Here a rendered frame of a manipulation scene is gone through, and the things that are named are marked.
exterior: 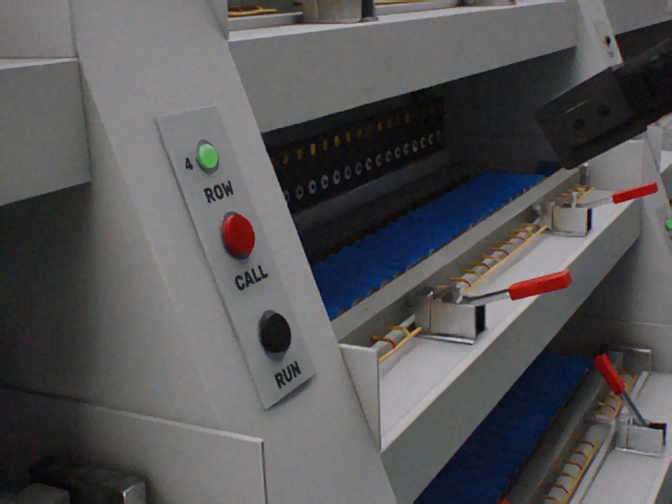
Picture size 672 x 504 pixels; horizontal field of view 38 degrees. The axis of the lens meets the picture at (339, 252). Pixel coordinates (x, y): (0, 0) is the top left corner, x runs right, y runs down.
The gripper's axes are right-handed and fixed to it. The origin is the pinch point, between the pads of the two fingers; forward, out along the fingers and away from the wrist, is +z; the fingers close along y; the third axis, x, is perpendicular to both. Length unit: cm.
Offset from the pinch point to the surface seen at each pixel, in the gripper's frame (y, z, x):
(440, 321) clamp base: -6.5, 15.8, 6.5
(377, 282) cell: -10.2, 20.4, 2.9
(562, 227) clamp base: -33.2, 15.3, 7.2
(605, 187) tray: -52, 16, 7
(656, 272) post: -52, 15, 17
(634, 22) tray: -80, 11, -7
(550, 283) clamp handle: -6.8, 8.6, 7.2
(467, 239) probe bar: -20.6, 17.8, 3.7
